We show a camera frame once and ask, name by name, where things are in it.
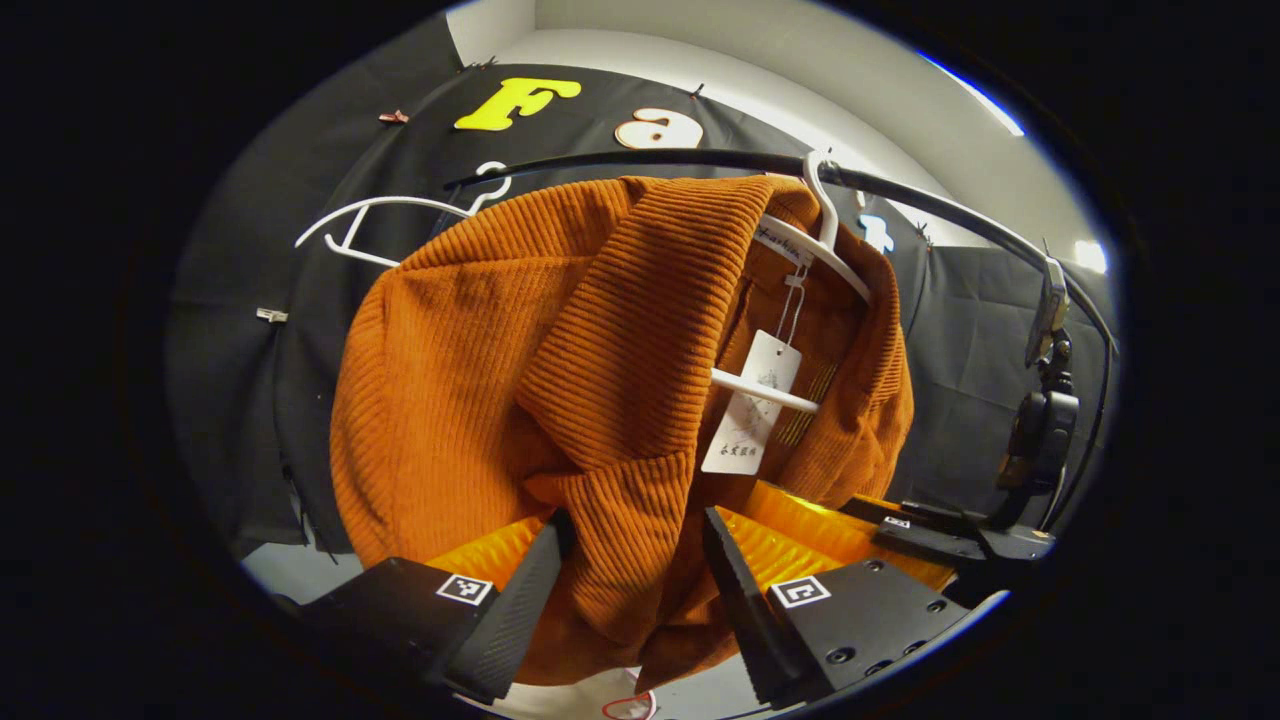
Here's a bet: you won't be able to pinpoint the white pink-rimmed laundry hamper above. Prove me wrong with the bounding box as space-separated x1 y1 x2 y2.
480 668 661 720

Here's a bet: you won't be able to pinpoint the white paper hang tag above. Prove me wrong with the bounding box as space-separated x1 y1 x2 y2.
700 330 804 476

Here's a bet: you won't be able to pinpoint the black clothes rail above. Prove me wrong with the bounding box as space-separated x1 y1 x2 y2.
445 148 1119 351

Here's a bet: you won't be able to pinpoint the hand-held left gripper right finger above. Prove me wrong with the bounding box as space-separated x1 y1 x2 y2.
702 505 971 709

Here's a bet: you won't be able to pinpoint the orange corduroy jacket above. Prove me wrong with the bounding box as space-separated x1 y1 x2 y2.
330 175 916 693

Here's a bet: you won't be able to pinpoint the black backdrop cloth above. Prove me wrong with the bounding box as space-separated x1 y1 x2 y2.
165 15 1116 561

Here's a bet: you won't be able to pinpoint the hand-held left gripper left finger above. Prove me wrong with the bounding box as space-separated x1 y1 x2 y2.
300 510 576 706

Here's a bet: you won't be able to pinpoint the white plastic hanger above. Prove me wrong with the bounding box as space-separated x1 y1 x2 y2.
295 160 513 269
712 150 873 414

